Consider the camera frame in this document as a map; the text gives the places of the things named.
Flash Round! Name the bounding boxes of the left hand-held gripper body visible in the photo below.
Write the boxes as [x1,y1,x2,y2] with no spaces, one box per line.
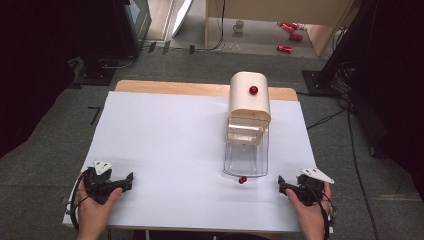
[82,160,116,205]

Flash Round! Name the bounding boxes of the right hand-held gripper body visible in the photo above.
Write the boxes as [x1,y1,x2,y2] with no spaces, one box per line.
[295,167,335,207]

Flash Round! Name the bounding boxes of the person's right hand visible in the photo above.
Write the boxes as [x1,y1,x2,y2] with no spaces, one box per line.
[285,182,333,240]

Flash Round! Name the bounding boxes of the person's left hand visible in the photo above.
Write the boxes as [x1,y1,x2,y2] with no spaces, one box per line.
[76,171,123,240]

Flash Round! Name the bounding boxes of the white paper sheet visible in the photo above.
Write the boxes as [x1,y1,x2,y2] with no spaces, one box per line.
[62,90,331,233]

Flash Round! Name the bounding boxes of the clear plastic container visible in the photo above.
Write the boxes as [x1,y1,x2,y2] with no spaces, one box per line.
[222,114,270,178]

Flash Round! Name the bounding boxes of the cream lid with red knob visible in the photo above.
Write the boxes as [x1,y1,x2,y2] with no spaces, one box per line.
[227,70,272,123]

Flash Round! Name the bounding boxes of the wooden table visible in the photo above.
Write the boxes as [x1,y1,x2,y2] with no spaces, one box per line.
[114,79,299,102]

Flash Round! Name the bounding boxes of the black stand base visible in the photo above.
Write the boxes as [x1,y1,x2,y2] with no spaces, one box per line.
[72,54,138,87]

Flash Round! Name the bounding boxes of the dark curtain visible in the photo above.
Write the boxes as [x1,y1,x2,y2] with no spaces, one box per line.
[0,0,116,159]
[346,0,424,201]

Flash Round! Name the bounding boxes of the dark monitor cabinet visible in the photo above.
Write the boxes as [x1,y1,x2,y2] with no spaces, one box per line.
[111,0,153,58]

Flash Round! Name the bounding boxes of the black metal stand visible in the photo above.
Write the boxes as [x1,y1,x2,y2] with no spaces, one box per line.
[301,0,381,98]

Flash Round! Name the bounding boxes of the white board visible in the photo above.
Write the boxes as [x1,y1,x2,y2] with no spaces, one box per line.
[170,0,195,38]

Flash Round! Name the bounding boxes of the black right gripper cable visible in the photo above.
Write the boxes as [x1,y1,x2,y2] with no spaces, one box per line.
[303,179,338,240]

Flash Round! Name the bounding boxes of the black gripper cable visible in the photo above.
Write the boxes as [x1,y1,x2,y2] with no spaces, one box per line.
[303,179,338,240]
[65,167,96,232]

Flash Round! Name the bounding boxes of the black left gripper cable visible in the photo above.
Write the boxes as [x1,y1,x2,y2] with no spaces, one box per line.
[65,167,96,232]

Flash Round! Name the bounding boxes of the black floor cable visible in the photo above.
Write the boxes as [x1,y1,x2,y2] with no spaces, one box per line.
[305,59,382,240]

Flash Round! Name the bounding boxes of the black hanging cable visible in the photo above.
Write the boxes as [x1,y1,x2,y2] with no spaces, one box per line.
[205,0,227,52]

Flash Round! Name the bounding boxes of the light wooden desk frame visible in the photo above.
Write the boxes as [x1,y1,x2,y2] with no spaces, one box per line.
[203,0,355,58]

